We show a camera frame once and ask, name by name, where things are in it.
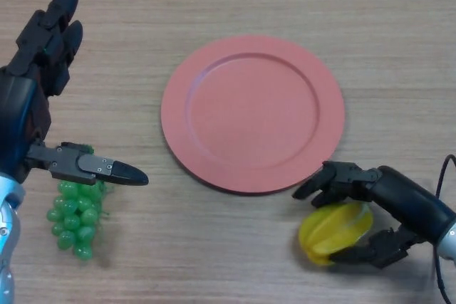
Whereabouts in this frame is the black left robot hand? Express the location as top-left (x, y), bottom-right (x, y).
top-left (0, 0), bottom-right (150, 187)

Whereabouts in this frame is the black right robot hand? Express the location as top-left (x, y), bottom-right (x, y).
top-left (291, 160), bottom-right (456, 270)

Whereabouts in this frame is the yellow starfruit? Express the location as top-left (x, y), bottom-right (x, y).
top-left (298, 201), bottom-right (374, 266)

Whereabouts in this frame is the pink round plate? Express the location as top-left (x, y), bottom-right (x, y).
top-left (160, 35), bottom-right (346, 196)

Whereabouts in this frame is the green grape bunch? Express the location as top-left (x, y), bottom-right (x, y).
top-left (46, 142), bottom-right (110, 261)

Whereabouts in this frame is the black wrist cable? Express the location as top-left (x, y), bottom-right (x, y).
top-left (432, 154), bottom-right (456, 304)

